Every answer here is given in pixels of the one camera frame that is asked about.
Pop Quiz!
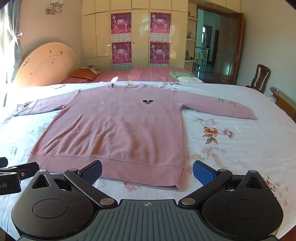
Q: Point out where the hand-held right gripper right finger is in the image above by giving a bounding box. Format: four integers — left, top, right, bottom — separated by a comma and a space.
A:
178, 160, 274, 209

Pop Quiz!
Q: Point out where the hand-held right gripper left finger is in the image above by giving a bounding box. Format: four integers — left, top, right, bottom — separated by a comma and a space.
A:
31, 160, 118, 209

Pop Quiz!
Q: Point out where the pink sweater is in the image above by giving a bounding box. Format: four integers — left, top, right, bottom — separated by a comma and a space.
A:
13, 83, 258, 192

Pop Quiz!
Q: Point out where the white floral bed sheet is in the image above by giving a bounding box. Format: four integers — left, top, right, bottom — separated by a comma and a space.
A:
0, 81, 296, 241

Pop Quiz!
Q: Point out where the white folded cloth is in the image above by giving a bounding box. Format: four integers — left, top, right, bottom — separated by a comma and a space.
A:
177, 76, 204, 83

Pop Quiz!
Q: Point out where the orange striped pillow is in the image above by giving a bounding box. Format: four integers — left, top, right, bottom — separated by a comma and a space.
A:
69, 68, 97, 80

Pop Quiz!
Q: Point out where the green folded cloth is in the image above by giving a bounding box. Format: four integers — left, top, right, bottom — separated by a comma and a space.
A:
169, 71, 192, 78

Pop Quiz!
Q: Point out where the floral patterned pillow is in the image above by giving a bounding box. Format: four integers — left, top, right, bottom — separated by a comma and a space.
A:
81, 65, 102, 75

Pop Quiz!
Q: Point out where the cream round headboard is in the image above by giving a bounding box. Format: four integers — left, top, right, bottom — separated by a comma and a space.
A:
14, 42, 80, 87

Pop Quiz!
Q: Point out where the wooden bed footboard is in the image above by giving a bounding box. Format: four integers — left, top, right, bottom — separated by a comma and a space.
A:
270, 87, 296, 121

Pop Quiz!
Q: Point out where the light curtain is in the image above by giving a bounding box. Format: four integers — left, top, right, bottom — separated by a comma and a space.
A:
0, 9, 23, 107

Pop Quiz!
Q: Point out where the dark wooden chair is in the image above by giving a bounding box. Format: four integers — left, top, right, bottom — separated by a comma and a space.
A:
250, 64, 271, 94

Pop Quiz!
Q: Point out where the pink bed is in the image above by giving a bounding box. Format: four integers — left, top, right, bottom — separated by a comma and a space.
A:
61, 67, 197, 84

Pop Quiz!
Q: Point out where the stair railing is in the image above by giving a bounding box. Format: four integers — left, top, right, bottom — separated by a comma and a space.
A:
195, 47, 211, 70

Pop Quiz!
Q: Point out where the brown wooden door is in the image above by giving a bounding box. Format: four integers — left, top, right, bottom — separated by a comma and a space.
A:
216, 13, 245, 85

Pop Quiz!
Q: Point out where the cream corner shelf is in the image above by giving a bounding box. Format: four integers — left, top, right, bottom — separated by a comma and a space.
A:
186, 2, 199, 70

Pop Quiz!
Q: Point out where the cream wardrobe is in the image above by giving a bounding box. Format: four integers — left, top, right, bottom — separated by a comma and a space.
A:
81, 0, 188, 70

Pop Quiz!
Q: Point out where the purple wall poster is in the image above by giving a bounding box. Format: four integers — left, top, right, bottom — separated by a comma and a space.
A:
112, 42, 132, 70
149, 41, 171, 67
111, 13, 132, 42
150, 12, 171, 41

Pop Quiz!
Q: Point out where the wall lamp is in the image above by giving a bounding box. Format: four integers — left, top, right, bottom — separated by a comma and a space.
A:
46, 1, 65, 15

